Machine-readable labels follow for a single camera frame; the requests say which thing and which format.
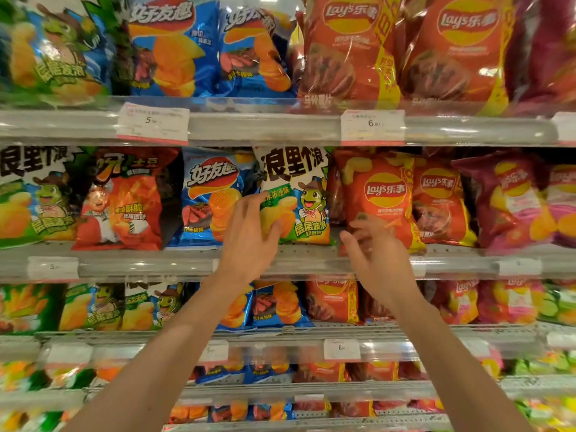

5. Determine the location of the red tomato fries bag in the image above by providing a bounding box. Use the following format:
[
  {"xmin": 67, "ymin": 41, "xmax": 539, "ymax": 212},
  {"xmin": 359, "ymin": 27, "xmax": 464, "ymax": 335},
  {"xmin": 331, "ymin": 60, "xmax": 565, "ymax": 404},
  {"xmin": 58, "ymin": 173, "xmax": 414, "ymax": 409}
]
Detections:
[{"xmin": 71, "ymin": 147, "xmax": 181, "ymax": 251}]

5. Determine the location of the person's right forearm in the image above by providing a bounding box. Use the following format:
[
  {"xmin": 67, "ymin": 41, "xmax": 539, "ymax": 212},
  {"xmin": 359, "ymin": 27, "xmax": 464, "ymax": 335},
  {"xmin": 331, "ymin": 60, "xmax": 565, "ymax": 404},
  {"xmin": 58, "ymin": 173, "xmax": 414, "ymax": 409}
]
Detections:
[{"xmin": 394, "ymin": 296, "xmax": 536, "ymax": 432}]

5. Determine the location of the person's right hand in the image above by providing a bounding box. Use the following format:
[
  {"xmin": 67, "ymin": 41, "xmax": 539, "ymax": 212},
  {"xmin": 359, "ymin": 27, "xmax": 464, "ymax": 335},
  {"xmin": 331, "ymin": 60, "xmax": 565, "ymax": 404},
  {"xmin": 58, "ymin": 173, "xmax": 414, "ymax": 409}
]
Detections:
[{"xmin": 340, "ymin": 215, "xmax": 426, "ymax": 311}]

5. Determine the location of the person's left forearm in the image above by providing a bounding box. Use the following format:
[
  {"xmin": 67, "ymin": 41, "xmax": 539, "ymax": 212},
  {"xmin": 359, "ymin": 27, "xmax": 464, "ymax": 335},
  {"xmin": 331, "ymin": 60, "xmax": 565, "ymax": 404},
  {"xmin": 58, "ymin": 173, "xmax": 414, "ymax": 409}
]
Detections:
[{"xmin": 62, "ymin": 274, "xmax": 253, "ymax": 432}]

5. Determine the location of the person's left hand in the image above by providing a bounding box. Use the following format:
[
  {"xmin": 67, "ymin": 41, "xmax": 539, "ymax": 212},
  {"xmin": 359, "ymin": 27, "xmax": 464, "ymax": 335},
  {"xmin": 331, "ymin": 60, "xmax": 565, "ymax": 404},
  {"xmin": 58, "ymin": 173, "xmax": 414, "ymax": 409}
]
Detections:
[{"xmin": 215, "ymin": 191, "xmax": 284, "ymax": 289}]

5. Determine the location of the metal store shelving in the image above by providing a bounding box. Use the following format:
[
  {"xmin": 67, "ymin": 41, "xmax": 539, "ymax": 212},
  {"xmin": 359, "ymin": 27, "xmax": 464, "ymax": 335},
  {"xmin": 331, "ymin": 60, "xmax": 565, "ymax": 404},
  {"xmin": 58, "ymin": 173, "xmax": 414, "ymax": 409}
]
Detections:
[{"xmin": 0, "ymin": 96, "xmax": 576, "ymax": 432}]

